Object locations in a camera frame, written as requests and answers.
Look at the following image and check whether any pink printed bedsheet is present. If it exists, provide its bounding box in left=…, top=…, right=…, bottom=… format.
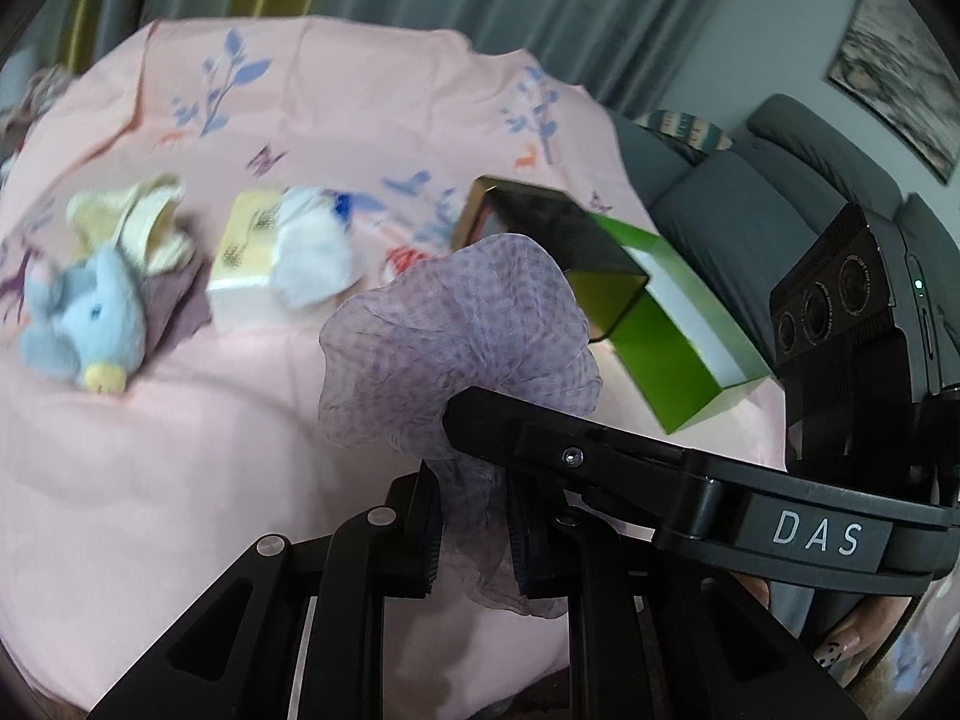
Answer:
left=0, top=15, right=788, bottom=713

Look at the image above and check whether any black tin box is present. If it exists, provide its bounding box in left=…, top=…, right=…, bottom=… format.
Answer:
left=452, top=175, right=650, bottom=344

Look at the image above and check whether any pale yellow tissue pack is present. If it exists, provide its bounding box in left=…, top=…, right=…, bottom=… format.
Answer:
left=205, top=190, right=292, bottom=332

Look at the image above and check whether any green cardboard box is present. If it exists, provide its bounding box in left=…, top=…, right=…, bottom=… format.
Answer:
left=581, top=216, right=773, bottom=436

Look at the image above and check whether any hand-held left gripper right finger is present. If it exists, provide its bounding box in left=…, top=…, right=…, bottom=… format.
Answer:
left=506, top=478, right=871, bottom=720

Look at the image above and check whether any framed wall picture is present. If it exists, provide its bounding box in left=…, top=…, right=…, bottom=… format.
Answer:
left=827, top=0, right=960, bottom=185

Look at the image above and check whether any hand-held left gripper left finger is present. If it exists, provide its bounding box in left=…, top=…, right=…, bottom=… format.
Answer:
left=86, top=461, right=445, bottom=720

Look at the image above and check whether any person's right hand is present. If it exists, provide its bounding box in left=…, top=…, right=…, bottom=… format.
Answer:
left=814, top=596, right=917, bottom=691

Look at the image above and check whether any patterned cushion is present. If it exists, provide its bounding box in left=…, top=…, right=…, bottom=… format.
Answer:
left=634, top=109, right=734, bottom=164

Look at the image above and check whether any blue elephant plush toy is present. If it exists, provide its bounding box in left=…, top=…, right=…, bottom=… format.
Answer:
left=19, top=244, right=149, bottom=395

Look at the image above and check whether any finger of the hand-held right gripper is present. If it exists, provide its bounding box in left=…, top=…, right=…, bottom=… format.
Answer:
left=441, top=387, right=960, bottom=602

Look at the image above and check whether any white sock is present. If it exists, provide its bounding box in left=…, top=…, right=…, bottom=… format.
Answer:
left=268, top=186, right=362, bottom=309

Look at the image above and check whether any grey sofa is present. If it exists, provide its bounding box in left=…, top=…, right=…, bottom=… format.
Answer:
left=611, top=94, right=960, bottom=466

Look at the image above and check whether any yellow fluffy towel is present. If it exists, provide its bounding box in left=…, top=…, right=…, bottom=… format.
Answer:
left=66, top=174, right=198, bottom=275

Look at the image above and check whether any purple cloth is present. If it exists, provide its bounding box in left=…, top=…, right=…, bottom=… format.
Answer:
left=141, top=255, right=215, bottom=350

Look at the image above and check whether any purple mesh scrunchie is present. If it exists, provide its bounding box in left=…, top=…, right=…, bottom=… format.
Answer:
left=318, top=234, right=605, bottom=620

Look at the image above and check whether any small red item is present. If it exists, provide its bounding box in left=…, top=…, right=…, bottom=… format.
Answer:
left=383, top=243, right=430, bottom=284

